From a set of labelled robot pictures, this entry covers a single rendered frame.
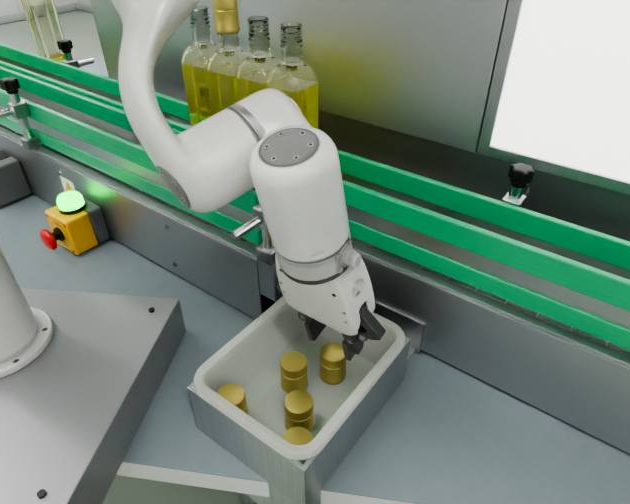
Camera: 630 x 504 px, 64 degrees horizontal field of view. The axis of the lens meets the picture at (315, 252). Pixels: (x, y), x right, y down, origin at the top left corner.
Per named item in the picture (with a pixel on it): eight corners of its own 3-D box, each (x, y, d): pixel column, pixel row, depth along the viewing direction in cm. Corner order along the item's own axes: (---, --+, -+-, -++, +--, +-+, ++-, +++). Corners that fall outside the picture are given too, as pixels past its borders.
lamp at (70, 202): (91, 206, 89) (86, 192, 87) (68, 218, 86) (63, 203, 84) (76, 199, 91) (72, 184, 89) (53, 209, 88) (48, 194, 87)
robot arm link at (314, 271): (377, 225, 47) (378, 244, 49) (301, 197, 51) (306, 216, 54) (333, 280, 44) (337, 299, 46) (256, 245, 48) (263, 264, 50)
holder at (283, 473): (422, 354, 71) (430, 314, 67) (305, 510, 54) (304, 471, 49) (325, 305, 80) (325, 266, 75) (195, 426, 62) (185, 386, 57)
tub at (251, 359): (406, 376, 68) (414, 330, 62) (305, 511, 53) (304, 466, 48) (304, 321, 76) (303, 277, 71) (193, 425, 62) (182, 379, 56)
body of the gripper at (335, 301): (377, 238, 49) (383, 304, 57) (294, 206, 54) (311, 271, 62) (335, 293, 45) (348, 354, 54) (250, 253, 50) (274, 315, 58)
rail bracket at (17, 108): (45, 149, 96) (21, 79, 88) (7, 163, 91) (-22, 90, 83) (34, 143, 98) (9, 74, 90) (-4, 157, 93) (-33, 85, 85)
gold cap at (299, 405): (302, 442, 58) (301, 419, 55) (278, 426, 60) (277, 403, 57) (320, 420, 60) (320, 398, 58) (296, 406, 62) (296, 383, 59)
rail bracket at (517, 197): (526, 240, 72) (552, 155, 64) (509, 264, 67) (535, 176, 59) (498, 231, 74) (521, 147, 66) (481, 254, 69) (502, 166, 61)
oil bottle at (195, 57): (241, 166, 89) (228, 40, 77) (218, 179, 86) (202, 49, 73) (218, 158, 92) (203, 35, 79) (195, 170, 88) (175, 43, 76)
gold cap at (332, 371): (336, 389, 64) (337, 366, 61) (313, 376, 66) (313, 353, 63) (351, 371, 66) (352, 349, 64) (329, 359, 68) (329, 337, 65)
